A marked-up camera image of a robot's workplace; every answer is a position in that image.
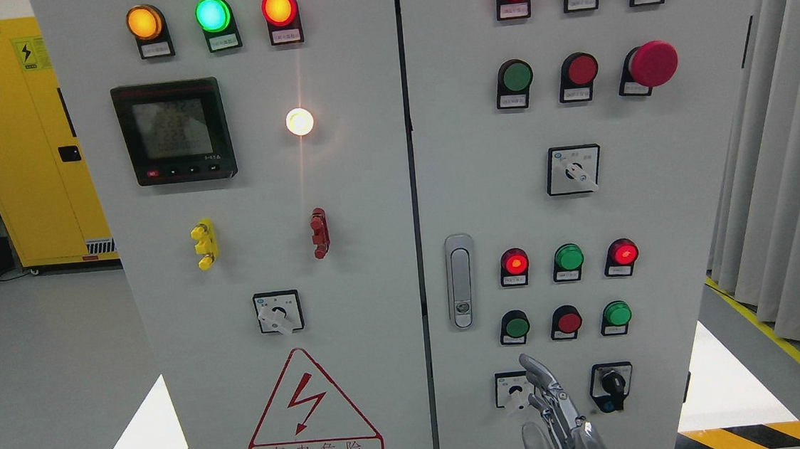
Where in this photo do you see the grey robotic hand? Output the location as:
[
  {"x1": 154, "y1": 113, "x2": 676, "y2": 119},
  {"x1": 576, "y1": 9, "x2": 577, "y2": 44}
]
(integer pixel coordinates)
[{"x1": 518, "y1": 352, "x2": 607, "y2": 449}]

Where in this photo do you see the silver door handle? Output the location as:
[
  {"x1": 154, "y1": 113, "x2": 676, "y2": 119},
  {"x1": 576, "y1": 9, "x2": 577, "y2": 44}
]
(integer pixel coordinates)
[{"x1": 444, "y1": 234, "x2": 474, "y2": 329}]

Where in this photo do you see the grey right cabinet door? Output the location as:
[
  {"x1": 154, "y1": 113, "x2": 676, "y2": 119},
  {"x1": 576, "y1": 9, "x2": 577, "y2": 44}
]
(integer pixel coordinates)
[{"x1": 401, "y1": 0, "x2": 753, "y2": 449}]

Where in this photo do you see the grey cabinet door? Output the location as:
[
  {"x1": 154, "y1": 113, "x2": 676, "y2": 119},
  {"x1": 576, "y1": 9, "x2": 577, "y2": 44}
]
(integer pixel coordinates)
[
  {"x1": 401, "y1": 0, "x2": 753, "y2": 449},
  {"x1": 31, "y1": 0, "x2": 434, "y2": 449}
]

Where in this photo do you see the grey left cabinet door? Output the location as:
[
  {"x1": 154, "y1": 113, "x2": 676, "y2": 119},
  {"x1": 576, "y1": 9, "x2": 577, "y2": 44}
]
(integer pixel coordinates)
[{"x1": 31, "y1": 0, "x2": 434, "y2": 449}]

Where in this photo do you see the red-orange indicator light left door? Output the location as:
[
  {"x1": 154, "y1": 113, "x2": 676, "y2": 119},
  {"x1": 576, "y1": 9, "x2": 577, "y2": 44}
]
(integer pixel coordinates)
[{"x1": 261, "y1": 0, "x2": 305, "y2": 46}]

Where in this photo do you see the red push button lower middle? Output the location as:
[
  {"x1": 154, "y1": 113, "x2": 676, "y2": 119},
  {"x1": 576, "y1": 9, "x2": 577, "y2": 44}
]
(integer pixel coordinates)
[{"x1": 550, "y1": 305, "x2": 582, "y2": 342}]

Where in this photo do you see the red push button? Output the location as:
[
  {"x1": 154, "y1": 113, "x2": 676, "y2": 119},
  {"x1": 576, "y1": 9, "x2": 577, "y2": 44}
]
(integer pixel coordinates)
[
  {"x1": 550, "y1": 305, "x2": 582, "y2": 342},
  {"x1": 559, "y1": 52, "x2": 599, "y2": 104}
]

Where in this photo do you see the green push button lower left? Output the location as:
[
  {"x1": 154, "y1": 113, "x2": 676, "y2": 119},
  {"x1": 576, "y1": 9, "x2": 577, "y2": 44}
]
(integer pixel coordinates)
[{"x1": 500, "y1": 310, "x2": 531, "y2": 346}]

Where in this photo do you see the green push button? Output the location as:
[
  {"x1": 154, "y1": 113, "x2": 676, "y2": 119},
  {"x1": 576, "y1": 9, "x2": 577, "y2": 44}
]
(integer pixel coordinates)
[
  {"x1": 601, "y1": 300, "x2": 633, "y2": 337},
  {"x1": 495, "y1": 59, "x2": 534, "y2": 110},
  {"x1": 500, "y1": 310, "x2": 531, "y2": 346}
]

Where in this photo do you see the green push button lower right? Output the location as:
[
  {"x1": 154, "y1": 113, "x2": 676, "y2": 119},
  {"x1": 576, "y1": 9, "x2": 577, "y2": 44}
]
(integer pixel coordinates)
[{"x1": 601, "y1": 300, "x2": 633, "y2": 337}]

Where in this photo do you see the green indicator lower middle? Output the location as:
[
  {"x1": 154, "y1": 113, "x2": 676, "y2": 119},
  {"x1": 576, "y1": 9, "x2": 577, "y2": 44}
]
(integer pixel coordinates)
[{"x1": 552, "y1": 243, "x2": 585, "y2": 283}]

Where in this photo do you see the red lit indicator lower left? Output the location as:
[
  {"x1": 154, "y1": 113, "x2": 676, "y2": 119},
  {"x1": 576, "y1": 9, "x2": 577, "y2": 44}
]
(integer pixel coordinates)
[{"x1": 499, "y1": 248, "x2": 530, "y2": 287}]

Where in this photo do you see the red lit indicator lower right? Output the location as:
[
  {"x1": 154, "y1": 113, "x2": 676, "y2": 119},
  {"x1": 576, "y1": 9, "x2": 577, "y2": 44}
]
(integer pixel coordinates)
[{"x1": 604, "y1": 238, "x2": 640, "y2": 278}]

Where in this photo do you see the red high voltage warning sticker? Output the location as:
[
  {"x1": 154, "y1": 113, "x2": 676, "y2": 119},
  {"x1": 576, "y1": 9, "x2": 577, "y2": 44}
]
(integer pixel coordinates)
[{"x1": 248, "y1": 347, "x2": 385, "y2": 449}]

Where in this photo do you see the red terminal connector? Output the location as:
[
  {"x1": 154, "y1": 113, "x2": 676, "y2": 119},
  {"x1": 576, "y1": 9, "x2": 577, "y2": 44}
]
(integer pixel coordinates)
[{"x1": 309, "y1": 207, "x2": 331, "y2": 260}]

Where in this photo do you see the green push button upper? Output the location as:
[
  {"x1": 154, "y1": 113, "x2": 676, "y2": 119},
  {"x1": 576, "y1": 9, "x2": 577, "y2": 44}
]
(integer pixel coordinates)
[{"x1": 495, "y1": 59, "x2": 534, "y2": 110}]

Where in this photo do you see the red push button upper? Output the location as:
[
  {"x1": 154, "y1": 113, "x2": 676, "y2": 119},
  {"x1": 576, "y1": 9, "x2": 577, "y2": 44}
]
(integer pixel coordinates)
[{"x1": 559, "y1": 52, "x2": 599, "y2": 104}]

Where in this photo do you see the red emergency stop button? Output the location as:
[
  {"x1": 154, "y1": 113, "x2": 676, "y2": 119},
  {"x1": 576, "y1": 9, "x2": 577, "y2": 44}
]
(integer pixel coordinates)
[{"x1": 619, "y1": 39, "x2": 680, "y2": 97}]

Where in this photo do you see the white lit indicator light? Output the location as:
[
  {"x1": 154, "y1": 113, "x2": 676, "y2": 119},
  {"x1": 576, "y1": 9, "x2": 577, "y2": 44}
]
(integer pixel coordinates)
[{"x1": 285, "y1": 107, "x2": 315, "y2": 136}]

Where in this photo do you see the yellow terminal connector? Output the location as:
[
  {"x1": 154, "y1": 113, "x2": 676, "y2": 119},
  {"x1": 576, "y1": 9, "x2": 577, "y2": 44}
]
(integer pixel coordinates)
[{"x1": 191, "y1": 218, "x2": 220, "y2": 271}]

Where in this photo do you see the black digital power meter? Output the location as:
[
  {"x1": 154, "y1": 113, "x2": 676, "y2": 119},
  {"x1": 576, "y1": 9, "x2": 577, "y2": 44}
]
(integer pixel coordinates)
[{"x1": 111, "y1": 77, "x2": 238, "y2": 186}]

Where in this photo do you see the green lit indicator light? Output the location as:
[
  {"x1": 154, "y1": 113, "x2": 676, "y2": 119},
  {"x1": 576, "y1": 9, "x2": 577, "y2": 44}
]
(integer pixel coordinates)
[{"x1": 195, "y1": 0, "x2": 243, "y2": 53}]

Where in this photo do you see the orange indicator light top left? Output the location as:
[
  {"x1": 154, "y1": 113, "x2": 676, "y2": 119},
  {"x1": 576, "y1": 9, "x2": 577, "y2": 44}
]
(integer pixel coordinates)
[{"x1": 126, "y1": 4, "x2": 175, "y2": 60}]

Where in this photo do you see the yellow safety cabinet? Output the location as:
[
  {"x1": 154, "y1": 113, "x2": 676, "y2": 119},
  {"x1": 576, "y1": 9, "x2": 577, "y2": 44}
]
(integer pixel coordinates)
[{"x1": 0, "y1": 16, "x2": 119, "y2": 268}]

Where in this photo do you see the lower white rotary switch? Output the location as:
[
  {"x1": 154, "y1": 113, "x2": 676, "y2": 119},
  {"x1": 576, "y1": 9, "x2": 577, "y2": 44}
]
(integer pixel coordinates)
[{"x1": 494, "y1": 371, "x2": 536, "y2": 416}]

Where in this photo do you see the black key selector switch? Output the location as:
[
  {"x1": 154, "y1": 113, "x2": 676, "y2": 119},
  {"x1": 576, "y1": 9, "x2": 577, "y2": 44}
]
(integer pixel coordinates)
[{"x1": 589, "y1": 361, "x2": 633, "y2": 413}]

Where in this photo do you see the right door upper rotary switch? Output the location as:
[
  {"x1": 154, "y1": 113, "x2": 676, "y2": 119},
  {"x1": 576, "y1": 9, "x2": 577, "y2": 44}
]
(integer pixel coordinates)
[{"x1": 547, "y1": 144, "x2": 601, "y2": 197}]

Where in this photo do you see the door rotary switch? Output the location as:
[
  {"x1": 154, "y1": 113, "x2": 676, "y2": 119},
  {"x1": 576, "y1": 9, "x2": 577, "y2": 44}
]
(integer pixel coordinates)
[
  {"x1": 547, "y1": 144, "x2": 601, "y2": 197},
  {"x1": 252, "y1": 289, "x2": 306, "y2": 335}
]

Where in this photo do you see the left door rotary switch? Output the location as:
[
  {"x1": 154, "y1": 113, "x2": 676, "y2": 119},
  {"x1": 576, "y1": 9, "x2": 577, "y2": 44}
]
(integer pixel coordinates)
[{"x1": 252, "y1": 289, "x2": 306, "y2": 335}]

